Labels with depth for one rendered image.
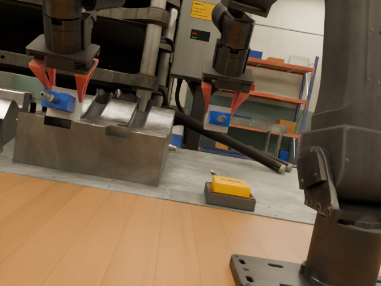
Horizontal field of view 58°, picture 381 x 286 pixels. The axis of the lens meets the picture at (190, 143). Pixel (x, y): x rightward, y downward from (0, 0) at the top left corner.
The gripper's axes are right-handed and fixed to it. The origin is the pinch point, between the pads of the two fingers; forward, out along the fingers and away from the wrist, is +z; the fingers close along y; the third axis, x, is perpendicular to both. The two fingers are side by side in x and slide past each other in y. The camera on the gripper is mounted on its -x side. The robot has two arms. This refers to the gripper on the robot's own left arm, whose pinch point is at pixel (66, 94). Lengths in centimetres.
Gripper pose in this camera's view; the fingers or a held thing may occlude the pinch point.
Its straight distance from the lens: 66.9
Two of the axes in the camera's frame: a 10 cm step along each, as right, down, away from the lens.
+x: -0.8, 6.0, -7.9
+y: -9.8, -1.9, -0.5
